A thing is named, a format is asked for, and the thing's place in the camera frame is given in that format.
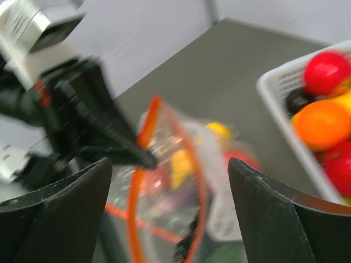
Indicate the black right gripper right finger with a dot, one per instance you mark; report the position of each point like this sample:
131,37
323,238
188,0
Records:
279,223

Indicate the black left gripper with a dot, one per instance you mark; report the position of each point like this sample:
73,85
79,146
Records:
72,103

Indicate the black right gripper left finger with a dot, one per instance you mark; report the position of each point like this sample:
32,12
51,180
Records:
59,222

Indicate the clear zip bag orange seal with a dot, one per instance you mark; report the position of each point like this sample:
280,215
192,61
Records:
181,211

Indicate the green fake avocado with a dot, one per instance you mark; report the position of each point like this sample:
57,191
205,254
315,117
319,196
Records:
233,252

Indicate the red fake apple in bag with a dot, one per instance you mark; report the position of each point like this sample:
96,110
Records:
243,156

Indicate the red fake tomato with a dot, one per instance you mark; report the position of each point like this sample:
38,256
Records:
336,165

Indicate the yellow fake pepper in bag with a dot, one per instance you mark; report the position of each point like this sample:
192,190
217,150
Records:
181,166

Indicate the purple fake grapes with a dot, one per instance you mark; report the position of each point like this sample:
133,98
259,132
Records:
183,246

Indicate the orange fake orange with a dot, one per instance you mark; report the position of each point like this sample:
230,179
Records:
322,124

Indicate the dark fake plum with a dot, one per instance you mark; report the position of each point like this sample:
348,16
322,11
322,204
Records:
298,99

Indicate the yellow fake bell pepper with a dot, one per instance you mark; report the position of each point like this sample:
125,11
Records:
344,98

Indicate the red fake apple in basket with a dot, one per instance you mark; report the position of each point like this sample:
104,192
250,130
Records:
327,74

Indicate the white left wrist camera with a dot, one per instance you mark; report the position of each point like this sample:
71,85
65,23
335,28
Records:
33,36

